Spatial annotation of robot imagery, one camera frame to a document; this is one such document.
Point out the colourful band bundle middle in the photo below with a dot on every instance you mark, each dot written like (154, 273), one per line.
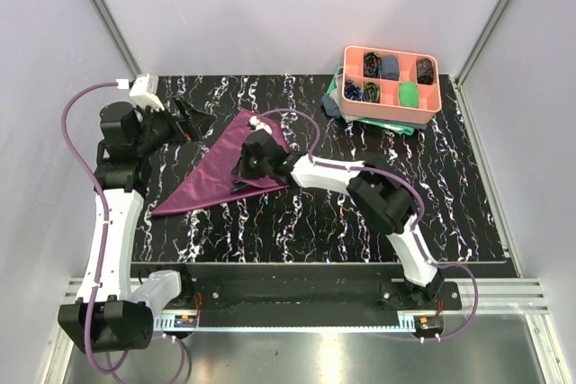
(371, 92)

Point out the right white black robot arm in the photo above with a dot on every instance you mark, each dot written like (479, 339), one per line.
(389, 205)

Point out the purple cloth napkin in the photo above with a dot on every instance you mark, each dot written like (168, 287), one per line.
(211, 181)

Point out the green rolled napkin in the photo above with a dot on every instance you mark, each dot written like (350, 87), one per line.
(409, 95)

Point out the pink compartment tray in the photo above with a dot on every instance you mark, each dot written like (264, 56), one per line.
(389, 109)

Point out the colourful band bundle top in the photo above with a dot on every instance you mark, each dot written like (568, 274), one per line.
(372, 64)

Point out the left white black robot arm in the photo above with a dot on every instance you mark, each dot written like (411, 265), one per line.
(109, 315)

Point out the colourful band bundle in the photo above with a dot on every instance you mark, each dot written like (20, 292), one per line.
(371, 92)
(352, 91)
(372, 64)

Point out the blue rolled napkin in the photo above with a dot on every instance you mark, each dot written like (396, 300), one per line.
(390, 68)

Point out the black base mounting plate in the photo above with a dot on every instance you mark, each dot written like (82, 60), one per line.
(223, 285)

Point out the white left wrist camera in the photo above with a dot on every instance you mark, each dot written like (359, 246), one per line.
(143, 91)

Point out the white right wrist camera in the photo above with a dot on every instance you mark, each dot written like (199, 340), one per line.
(256, 124)

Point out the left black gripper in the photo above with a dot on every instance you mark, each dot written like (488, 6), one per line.
(191, 127)

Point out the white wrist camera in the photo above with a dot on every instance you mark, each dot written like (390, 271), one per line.
(143, 91)
(256, 124)

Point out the colourful band bundle left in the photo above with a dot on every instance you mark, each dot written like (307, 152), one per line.
(352, 91)

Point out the dark patterned rolled napkin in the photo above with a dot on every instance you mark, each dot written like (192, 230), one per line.
(425, 71)

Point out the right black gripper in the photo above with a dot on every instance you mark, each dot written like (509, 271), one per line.
(242, 170)

